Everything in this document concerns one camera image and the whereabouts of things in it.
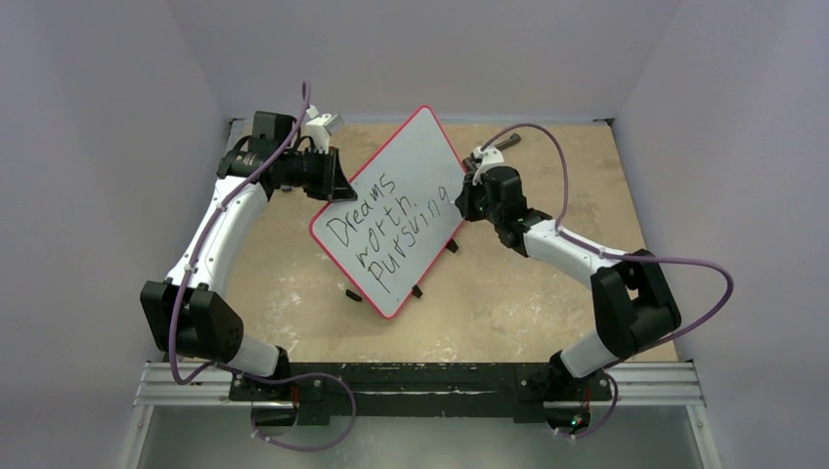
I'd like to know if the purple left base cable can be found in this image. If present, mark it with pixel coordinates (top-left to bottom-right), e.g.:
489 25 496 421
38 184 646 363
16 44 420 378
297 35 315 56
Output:
250 371 358 453

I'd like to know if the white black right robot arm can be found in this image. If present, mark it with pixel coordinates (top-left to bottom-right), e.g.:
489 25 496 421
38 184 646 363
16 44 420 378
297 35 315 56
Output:
455 166 681 398

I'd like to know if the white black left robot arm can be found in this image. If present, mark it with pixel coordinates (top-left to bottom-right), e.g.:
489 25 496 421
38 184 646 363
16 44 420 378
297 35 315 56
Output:
140 107 357 400

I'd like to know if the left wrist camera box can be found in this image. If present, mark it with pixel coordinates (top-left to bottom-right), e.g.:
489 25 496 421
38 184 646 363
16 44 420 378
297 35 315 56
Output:
303 105 344 152

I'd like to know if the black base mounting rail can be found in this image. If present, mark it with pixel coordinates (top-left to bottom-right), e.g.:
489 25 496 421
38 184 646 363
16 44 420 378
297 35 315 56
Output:
229 359 615 431

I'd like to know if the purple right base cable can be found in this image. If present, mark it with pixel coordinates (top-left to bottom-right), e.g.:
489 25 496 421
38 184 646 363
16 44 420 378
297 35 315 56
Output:
551 373 620 442

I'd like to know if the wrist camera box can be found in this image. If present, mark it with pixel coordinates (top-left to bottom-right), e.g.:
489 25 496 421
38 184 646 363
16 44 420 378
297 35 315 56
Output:
464 147 504 186
303 105 344 152

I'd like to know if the pink framed whiteboard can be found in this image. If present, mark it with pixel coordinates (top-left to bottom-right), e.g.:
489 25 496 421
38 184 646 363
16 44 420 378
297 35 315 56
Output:
309 106 464 319

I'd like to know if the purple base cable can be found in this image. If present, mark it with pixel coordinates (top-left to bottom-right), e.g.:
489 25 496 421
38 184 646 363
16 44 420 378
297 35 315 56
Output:
551 373 620 442
250 371 358 453

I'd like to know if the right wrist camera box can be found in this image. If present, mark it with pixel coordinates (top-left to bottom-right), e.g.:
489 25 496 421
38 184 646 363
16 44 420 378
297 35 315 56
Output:
464 147 504 186

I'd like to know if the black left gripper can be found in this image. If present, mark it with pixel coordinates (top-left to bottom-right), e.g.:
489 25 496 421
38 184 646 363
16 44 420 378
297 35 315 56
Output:
280 145 357 201

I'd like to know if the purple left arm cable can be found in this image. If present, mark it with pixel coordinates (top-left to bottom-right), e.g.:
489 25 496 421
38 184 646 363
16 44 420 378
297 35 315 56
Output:
168 80 312 386

